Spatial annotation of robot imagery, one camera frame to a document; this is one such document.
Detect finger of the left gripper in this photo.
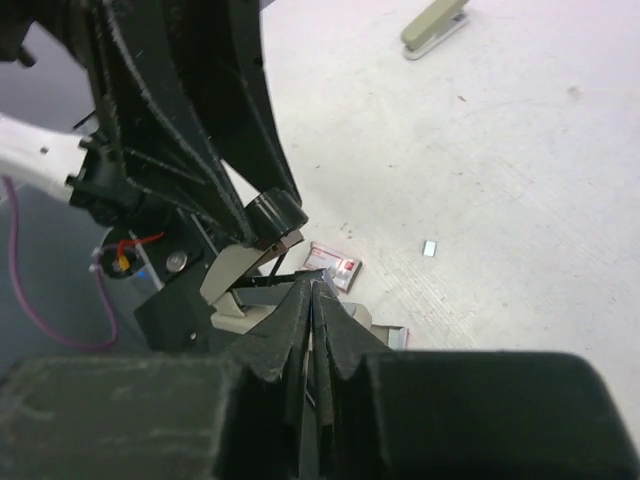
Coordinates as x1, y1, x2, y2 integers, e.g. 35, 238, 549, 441
164, 1, 307, 235
89, 1, 255, 245

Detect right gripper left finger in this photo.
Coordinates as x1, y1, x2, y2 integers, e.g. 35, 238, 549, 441
1, 281, 311, 479

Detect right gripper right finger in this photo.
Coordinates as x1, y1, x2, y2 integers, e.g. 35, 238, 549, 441
311, 283, 639, 479

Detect staple box tray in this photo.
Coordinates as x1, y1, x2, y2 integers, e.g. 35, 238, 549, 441
371, 325, 409, 350

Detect grey black stapler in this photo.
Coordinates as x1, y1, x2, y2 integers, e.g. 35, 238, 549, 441
198, 230, 374, 335

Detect small staple strip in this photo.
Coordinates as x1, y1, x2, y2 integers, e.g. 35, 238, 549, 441
422, 240, 437, 257

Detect beige stapler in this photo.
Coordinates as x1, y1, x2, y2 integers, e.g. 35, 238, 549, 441
400, 0, 469, 61

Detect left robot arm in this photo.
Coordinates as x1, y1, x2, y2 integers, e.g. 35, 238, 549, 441
1, 1, 307, 248

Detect red staple box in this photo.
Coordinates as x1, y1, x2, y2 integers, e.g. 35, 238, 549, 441
303, 242, 363, 293

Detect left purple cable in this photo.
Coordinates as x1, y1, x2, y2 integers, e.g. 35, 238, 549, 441
0, 174, 120, 351

